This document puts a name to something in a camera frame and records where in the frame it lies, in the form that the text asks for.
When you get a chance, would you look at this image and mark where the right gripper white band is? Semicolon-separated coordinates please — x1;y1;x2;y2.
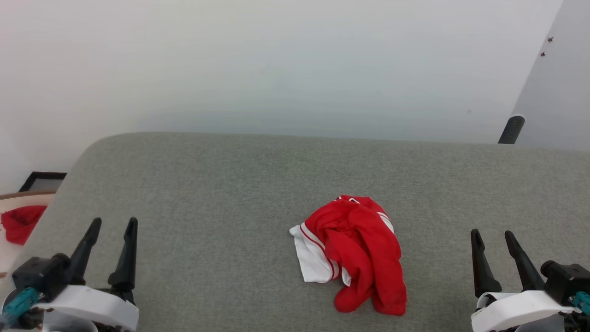
470;229;581;332

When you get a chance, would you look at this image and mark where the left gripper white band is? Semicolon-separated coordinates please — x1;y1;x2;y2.
28;217;140;332

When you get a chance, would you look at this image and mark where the red and white jersey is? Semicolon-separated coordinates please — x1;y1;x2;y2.
289;195;407;317

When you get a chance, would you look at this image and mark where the red cloth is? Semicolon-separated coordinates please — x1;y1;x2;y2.
1;205;48;246

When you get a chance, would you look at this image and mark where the grey partition panel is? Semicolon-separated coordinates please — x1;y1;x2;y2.
511;0;590;153

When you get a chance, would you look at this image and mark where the right cable with teal connector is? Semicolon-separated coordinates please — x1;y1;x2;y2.
571;291;590;317

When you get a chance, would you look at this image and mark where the cable with teal connector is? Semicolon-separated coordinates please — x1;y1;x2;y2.
571;291;590;317
0;286;40;329

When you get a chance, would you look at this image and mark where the left cable with teal connector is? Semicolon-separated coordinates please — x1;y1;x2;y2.
0;286;40;329

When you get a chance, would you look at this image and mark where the black picture frame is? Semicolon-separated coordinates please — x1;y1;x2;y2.
18;172;68;193

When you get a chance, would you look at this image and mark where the black post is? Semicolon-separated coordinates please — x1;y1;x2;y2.
497;115;526;145

